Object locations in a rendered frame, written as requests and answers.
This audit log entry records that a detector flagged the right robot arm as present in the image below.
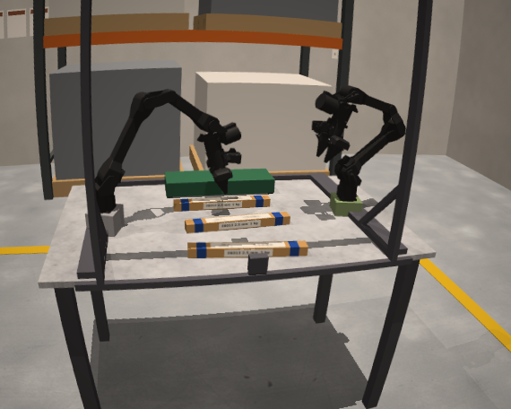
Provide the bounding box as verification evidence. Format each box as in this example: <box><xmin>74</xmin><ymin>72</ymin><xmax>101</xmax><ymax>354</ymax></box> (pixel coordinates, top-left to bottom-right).
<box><xmin>312</xmin><ymin>85</ymin><xmax>406</xmax><ymax>201</ymax></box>

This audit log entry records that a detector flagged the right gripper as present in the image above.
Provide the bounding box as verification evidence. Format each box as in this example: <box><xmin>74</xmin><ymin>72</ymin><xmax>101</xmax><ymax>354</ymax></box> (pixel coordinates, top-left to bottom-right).
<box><xmin>316</xmin><ymin>116</ymin><xmax>350</xmax><ymax>163</ymax></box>

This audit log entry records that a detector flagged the brown rectangular pack with blue band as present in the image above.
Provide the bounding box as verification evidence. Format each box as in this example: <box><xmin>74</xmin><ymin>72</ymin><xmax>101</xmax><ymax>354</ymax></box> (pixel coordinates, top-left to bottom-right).
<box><xmin>185</xmin><ymin>212</ymin><xmax>290</xmax><ymax>233</ymax></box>

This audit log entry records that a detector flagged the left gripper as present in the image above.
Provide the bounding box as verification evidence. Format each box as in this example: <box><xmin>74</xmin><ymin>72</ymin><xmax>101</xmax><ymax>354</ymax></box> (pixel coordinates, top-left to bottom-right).
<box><xmin>206</xmin><ymin>148</ymin><xmax>233</xmax><ymax>194</ymax></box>

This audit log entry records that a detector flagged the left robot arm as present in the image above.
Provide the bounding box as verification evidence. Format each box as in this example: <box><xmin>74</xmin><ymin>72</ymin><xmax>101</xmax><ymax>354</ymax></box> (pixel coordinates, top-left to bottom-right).
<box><xmin>95</xmin><ymin>89</ymin><xmax>241</xmax><ymax>213</ymax></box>

